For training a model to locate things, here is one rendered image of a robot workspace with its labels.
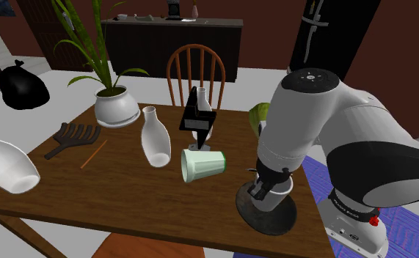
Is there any green leafy vegetable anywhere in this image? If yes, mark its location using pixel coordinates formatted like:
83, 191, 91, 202
248, 102, 272, 139

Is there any dark wooden door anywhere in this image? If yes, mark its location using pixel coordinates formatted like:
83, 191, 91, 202
15, 0, 104, 73

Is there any black refrigerator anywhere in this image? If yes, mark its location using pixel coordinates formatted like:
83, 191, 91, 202
288, 0, 382, 81

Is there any black rubbish bag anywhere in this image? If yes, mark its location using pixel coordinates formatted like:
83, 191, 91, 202
0, 59, 51, 111

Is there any black angular stand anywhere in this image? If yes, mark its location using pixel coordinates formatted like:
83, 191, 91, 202
178, 86, 217, 151

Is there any orange pencil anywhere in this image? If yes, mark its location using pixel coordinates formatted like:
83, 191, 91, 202
79, 139, 109, 170

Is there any white cup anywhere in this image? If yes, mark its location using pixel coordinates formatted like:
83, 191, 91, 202
249, 174, 294, 213

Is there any brown wooden table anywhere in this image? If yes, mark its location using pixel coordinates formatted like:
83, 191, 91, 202
0, 103, 336, 258

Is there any purple patterned robot stand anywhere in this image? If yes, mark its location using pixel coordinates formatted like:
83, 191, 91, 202
301, 155, 419, 258

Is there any large white vase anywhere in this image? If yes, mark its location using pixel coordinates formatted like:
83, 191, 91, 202
0, 125, 41, 195

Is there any dark round plate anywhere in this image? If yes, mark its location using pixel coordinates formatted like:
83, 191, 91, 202
235, 180, 298, 237

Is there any green plant in white pot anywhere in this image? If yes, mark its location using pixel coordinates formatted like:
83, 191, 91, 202
51, 0, 150, 129

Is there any white bottle vase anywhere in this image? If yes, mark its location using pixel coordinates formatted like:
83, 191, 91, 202
140, 106, 172, 168

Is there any pale green cup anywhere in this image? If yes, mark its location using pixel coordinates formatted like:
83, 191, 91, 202
180, 148, 227, 184

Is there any wooden spindle-back chair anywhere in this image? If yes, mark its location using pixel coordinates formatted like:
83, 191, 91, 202
165, 43, 227, 111

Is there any small white vase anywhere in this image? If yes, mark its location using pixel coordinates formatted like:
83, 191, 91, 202
192, 87, 214, 141

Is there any dark sideboard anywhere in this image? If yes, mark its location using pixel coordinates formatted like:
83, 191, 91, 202
101, 0, 244, 84

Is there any brown wooden chair seat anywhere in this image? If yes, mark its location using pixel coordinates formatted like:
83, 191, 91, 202
90, 232, 207, 258

